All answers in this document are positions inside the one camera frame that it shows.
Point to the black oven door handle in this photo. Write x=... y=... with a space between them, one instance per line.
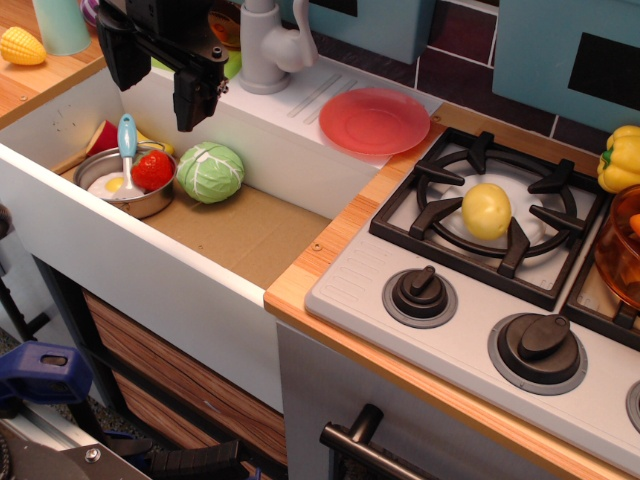
x=354 y=443

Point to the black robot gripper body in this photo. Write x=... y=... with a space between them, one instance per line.
x=176 y=33

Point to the red toy strawberry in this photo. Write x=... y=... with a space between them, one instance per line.
x=153 y=170

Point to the grey toy stove top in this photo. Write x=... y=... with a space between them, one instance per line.
x=600 y=416

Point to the red plastic plate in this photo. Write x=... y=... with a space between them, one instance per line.
x=374 y=122

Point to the teal wall cabinet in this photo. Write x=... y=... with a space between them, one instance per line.
x=575 y=59

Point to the white toy sink basin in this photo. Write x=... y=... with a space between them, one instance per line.
x=199 y=282

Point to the black left stove knob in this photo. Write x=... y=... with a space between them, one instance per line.
x=420 y=298

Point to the blue handled toy spatula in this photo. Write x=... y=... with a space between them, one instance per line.
x=127 y=145

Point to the yellow toy bell pepper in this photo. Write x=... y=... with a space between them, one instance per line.
x=618 y=166

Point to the grey toy faucet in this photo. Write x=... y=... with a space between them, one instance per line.
x=270 y=52

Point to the toy fried egg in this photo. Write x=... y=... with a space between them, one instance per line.
x=110 y=187

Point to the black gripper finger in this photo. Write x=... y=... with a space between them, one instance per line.
x=127 y=63
x=195 y=99

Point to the blue clamp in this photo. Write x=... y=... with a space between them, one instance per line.
x=45 y=374

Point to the yellow toy potato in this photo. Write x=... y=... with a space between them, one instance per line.
x=486 y=211

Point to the black middle stove knob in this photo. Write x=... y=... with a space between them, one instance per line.
x=538 y=353

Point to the green toy cabbage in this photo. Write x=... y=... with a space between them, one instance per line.
x=210 y=172

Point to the black stove burner grate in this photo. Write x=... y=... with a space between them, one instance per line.
x=554 y=209

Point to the yellow toy corn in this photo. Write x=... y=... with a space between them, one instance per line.
x=20 y=47

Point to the light teal cup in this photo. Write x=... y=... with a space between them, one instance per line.
x=62 y=26

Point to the small metal pot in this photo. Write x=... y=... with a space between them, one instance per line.
x=110 y=161

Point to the red yellow toy slice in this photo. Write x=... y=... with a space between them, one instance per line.
x=104 y=138

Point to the orange transparent pot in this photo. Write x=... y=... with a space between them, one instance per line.
x=617 y=247

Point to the black stove knob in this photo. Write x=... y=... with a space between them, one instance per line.
x=420 y=298
x=538 y=353

